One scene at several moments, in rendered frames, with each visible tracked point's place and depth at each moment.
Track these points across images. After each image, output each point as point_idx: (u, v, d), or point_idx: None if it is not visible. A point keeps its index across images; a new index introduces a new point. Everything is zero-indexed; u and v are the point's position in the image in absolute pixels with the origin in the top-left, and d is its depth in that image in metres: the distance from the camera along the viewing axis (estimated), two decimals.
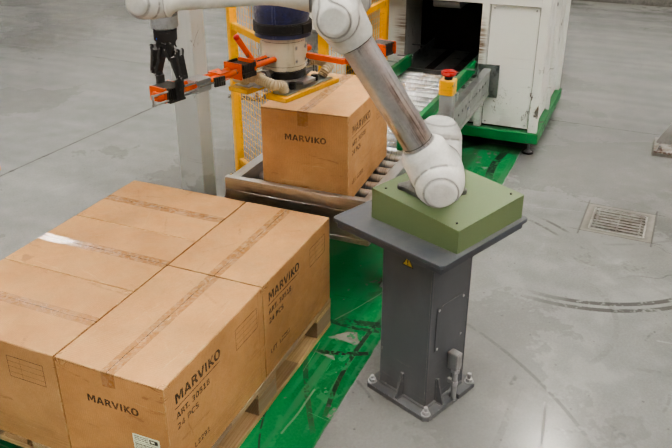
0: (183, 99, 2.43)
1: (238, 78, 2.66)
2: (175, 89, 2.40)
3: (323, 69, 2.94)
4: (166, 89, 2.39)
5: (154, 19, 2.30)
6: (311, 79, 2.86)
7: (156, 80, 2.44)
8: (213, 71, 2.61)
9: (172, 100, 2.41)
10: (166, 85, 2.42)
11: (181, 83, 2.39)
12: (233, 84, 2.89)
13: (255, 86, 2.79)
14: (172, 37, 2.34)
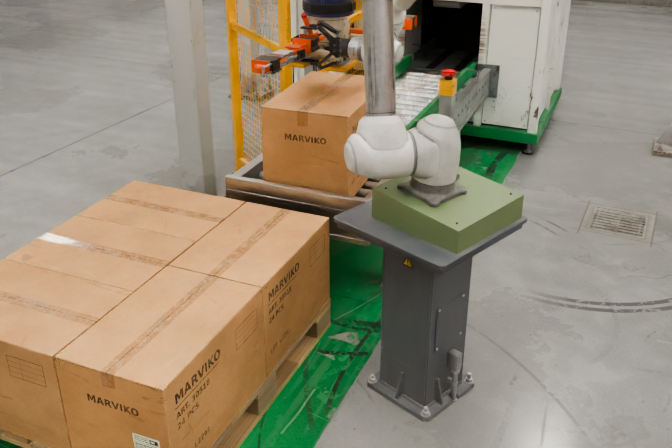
0: (301, 26, 3.00)
1: (307, 52, 3.01)
2: None
3: None
4: (270, 61, 2.70)
5: None
6: None
7: (315, 61, 3.06)
8: (289, 46, 2.94)
9: (274, 71, 2.73)
10: (266, 58, 2.73)
11: (315, 24, 2.98)
12: None
13: (313, 59, 3.15)
14: (345, 38, 2.96)
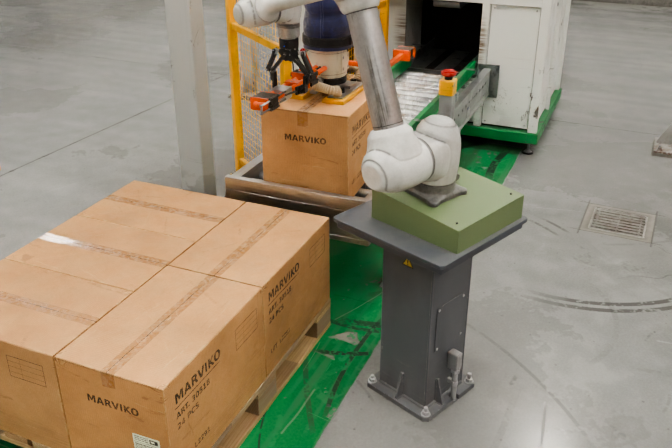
0: (307, 91, 2.95)
1: None
2: (303, 83, 2.91)
3: (359, 74, 3.41)
4: (268, 99, 2.77)
5: (285, 30, 2.82)
6: (354, 83, 3.32)
7: (272, 76, 2.96)
8: (288, 81, 3.00)
9: (272, 108, 2.79)
10: (265, 95, 2.79)
11: (308, 78, 2.91)
12: None
13: (312, 92, 3.21)
14: (297, 44, 2.87)
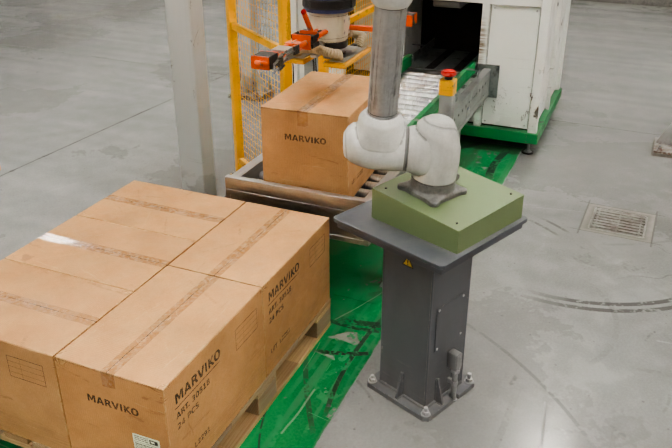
0: None
1: (307, 48, 3.00)
2: None
3: (360, 39, 3.34)
4: (269, 57, 2.70)
5: None
6: (356, 48, 3.25)
7: None
8: (289, 42, 2.93)
9: (280, 67, 2.71)
10: (266, 54, 2.72)
11: None
12: None
13: (313, 56, 3.14)
14: None
